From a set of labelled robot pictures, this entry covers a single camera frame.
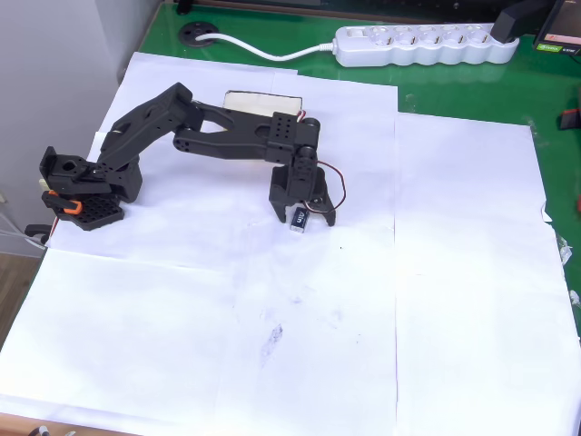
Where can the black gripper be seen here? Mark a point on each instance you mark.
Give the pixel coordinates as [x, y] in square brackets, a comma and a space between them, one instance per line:
[280, 191]

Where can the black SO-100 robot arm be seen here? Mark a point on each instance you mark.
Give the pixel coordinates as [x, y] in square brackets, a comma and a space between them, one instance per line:
[150, 118]

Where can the yellow box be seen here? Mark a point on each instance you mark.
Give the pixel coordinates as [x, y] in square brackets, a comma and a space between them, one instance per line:
[258, 102]

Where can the white paper sheet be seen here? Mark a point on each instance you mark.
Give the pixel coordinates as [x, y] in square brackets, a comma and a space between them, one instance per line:
[204, 191]
[318, 327]
[354, 150]
[476, 272]
[113, 340]

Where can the green desk mat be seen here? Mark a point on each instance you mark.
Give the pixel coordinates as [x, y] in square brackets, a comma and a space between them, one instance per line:
[454, 91]

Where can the white power strip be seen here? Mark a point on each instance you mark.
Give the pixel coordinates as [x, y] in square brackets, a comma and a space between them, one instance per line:
[426, 45]

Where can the crumpled clear tape piece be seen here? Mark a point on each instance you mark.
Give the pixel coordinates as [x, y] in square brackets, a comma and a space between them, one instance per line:
[565, 250]
[575, 300]

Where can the black table clamp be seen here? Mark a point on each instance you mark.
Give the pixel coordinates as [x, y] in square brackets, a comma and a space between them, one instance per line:
[35, 231]

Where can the red black small object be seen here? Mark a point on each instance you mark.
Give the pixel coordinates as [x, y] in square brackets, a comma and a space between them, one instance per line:
[571, 119]

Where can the black power adapter plug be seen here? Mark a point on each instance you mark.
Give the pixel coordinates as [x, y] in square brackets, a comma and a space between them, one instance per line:
[513, 20]

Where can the black box green label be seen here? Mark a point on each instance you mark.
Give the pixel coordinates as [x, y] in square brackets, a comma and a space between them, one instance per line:
[560, 32]

